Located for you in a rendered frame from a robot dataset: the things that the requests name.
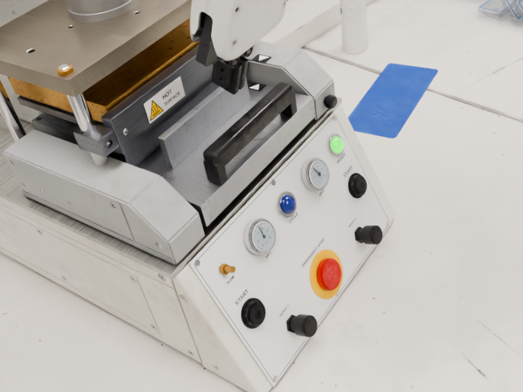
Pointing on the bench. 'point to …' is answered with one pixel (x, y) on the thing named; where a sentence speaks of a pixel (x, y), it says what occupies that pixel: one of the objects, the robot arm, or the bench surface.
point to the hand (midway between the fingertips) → (229, 71)
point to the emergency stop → (328, 274)
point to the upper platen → (146, 64)
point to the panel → (291, 250)
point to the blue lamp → (288, 204)
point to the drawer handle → (247, 130)
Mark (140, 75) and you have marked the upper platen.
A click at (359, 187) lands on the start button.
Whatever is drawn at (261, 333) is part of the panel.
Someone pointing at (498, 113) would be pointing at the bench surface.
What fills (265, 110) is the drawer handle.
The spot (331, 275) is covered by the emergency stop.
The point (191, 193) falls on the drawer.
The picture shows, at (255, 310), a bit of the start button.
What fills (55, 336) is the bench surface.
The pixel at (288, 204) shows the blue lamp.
